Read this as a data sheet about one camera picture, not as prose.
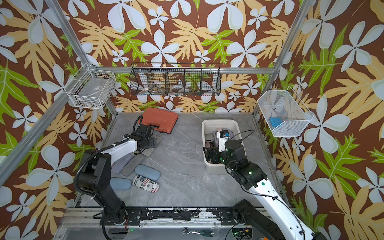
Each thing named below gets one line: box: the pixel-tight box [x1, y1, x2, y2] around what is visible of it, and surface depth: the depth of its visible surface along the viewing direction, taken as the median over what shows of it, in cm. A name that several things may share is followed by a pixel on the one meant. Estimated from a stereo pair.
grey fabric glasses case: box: [204, 133, 215, 143], surface depth 89 cm
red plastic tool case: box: [141, 107, 179, 134], surface depth 113 cm
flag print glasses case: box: [132, 175, 160, 193], surface depth 84 cm
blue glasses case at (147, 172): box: [134, 164, 161, 181], surface depth 88 cm
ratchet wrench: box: [182, 227, 215, 237], surface depth 70 cm
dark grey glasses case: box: [121, 155, 144, 177], surface depth 91 cm
